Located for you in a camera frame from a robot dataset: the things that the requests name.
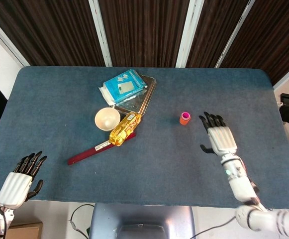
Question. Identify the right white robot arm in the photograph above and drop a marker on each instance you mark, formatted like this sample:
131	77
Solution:
241	184

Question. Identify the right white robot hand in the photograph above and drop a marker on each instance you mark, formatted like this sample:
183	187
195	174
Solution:
222	140

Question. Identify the golden snack package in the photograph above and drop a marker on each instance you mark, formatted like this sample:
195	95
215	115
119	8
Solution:
124	130

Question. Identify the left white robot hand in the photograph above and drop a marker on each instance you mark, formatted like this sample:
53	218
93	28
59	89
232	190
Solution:
13	189

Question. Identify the blue cardboard product box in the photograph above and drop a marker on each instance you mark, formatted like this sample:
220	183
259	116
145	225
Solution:
123	85

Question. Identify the orange plastic cup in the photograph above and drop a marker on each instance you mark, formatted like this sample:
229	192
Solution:
184	122

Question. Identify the pink plastic cup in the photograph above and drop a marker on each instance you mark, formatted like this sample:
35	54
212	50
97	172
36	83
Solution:
185	115

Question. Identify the brown cardboard box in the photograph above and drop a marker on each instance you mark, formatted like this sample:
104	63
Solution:
27	230

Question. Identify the blue table cloth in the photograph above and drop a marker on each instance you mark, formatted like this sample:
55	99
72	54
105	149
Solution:
159	174

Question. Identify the silver metal tray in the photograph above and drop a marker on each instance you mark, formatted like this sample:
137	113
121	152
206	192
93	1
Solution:
138	102

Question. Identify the dark red long shoehorn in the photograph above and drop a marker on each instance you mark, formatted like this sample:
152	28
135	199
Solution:
84	155

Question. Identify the cream round bowl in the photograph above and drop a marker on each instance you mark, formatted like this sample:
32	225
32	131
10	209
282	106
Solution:
107	119

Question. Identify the dark brown slatted panel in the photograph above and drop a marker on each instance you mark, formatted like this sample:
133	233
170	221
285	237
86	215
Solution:
47	30
144	30
214	30
276	32

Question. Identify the grey robot torso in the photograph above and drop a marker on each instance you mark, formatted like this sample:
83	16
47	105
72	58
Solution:
141	219

